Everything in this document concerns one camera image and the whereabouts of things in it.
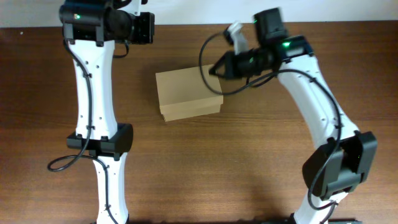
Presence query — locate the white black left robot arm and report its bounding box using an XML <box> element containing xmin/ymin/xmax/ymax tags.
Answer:
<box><xmin>59</xmin><ymin>0</ymin><xmax>155</xmax><ymax>223</ymax></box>

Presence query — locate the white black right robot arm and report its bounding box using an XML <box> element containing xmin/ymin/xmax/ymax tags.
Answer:
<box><xmin>208</xmin><ymin>8</ymin><xmax>377</xmax><ymax>224</ymax></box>

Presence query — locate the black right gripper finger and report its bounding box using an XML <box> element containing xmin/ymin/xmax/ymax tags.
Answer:
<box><xmin>214</xmin><ymin>51</ymin><xmax>232</xmax><ymax>67</ymax></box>
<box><xmin>208</xmin><ymin>60</ymin><xmax>232</xmax><ymax>78</ymax></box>

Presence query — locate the brown cardboard box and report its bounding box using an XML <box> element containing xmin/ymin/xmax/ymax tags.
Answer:
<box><xmin>155</xmin><ymin>67</ymin><xmax>224</xmax><ymax>122</ymax></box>

